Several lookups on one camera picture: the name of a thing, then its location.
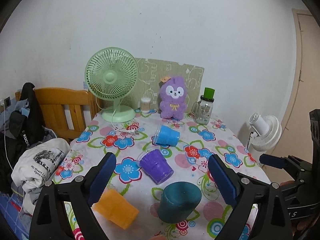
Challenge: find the dark teal cup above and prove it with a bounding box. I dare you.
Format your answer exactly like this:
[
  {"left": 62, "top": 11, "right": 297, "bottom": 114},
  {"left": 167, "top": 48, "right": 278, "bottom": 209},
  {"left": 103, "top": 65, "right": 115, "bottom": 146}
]
[{"left": 157, "top": 181, "right": 202, "bottom": 224}]

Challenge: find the orange cup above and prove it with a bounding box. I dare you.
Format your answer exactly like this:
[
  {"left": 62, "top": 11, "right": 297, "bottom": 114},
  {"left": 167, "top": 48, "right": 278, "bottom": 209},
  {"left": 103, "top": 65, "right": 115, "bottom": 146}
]
[{"left": 93, "top": 189, "right": 139, "bottom": 230}]

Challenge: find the purple cup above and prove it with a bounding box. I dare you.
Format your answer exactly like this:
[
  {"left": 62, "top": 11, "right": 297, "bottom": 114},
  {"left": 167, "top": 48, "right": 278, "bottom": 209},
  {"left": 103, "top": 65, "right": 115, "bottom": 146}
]
[{"left": 137, "top": 148, "right": 174, "bottom": 185}]

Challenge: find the blue cup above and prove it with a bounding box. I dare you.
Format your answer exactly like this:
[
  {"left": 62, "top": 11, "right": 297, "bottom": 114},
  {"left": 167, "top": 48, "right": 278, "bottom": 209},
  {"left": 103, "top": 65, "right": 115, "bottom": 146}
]
[{"left": 153, "top": 125, "right": 180, "bottom": 146}]

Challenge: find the right hand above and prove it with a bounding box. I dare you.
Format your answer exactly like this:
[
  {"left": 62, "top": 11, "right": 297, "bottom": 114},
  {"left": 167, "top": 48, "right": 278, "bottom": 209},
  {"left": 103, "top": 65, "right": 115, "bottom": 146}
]
[{"left": 280, "top": 179, "right": 319, "bottom": 238}]

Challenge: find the white clip fan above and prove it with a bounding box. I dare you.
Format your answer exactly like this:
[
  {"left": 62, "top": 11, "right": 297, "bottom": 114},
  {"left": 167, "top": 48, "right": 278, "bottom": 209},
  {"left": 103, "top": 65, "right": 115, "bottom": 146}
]
[{"left": 249, "top": 113, "right": 282, "bottom": 152}]

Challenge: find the floral tablecloth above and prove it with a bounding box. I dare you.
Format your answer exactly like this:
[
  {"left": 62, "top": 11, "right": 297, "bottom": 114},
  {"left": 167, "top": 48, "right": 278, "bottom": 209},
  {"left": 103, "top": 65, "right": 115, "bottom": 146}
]
[{"left": 52, "top": 110, "right": 269, "bottom": 239}]

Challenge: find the white printed cloth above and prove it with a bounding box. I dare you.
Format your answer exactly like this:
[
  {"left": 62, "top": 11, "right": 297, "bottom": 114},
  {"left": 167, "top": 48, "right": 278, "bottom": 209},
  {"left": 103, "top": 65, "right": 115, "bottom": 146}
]
[{"left": 11, "top": 138, "right": 70, "bottom": 215}]

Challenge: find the beige door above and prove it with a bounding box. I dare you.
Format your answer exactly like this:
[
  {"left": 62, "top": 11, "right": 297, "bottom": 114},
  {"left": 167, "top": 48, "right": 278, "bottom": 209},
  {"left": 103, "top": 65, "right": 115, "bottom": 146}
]
[{"left": 269, "top": 8, "right": 320, "bottom": 165}]

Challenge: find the glass jar mug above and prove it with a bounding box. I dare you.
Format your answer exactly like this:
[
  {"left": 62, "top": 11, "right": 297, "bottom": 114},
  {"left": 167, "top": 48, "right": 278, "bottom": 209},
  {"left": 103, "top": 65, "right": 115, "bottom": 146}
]
[{"left": 191, "top": 95, "right": 214, "bottom": 125}]

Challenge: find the black bag on chair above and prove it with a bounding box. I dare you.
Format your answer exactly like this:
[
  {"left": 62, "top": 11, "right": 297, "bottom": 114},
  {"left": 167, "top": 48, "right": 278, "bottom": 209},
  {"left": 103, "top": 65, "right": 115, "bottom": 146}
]
[{"left": 1, "top": 82, "right": 49, "bottom": 194}]

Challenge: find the green card in jar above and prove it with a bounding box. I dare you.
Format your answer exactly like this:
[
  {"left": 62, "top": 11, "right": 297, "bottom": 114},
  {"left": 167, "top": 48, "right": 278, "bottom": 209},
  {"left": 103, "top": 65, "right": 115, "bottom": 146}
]
[{"left": 203, "top": 87, "right": 215, "bottom": 100}]

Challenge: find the cotton swab container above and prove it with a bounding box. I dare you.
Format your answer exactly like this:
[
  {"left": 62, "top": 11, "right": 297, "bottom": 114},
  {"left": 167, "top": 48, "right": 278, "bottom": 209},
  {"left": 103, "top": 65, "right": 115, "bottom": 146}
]
[{"left": 140, "top": 97, "right": 151, "bottom": 113}]

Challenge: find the purple plush toy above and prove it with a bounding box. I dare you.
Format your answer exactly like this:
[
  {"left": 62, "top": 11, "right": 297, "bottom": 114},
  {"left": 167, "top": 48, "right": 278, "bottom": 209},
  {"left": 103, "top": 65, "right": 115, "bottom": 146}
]
[{"left": 159, "top": 76, "right": 187, "bottom": 120}]

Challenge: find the green desk fan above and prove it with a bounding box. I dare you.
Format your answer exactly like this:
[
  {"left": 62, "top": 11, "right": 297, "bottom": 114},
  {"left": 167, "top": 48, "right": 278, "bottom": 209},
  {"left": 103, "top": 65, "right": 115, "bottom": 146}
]
[{"left": 85, "top": 47, "right": 139, "bottom": 123}]

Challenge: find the white fan cable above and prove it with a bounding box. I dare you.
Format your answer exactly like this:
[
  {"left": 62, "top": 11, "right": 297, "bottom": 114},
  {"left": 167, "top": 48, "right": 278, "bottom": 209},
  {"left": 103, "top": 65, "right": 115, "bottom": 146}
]
[{"left": 111, "top": 102, "right": 141, "bottom": 137}]

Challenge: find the wall socket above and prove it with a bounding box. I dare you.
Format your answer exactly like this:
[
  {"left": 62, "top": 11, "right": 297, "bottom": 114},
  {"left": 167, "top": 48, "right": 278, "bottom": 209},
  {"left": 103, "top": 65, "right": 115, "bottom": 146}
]
[{"left": 4, "top": 97, "right": 11, "bottom": 108}]

